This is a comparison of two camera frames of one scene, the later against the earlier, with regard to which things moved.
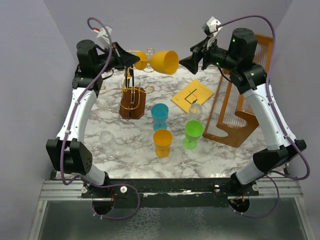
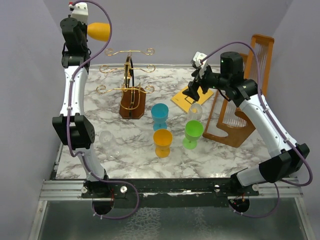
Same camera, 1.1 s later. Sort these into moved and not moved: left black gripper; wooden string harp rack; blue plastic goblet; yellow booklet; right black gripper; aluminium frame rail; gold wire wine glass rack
Moved: left black gripper; right black gripper
Not moved: blue plastic goblet; aluminium frame rail; wooden string harp rack; gold wire wine glass rack; yellow booklet
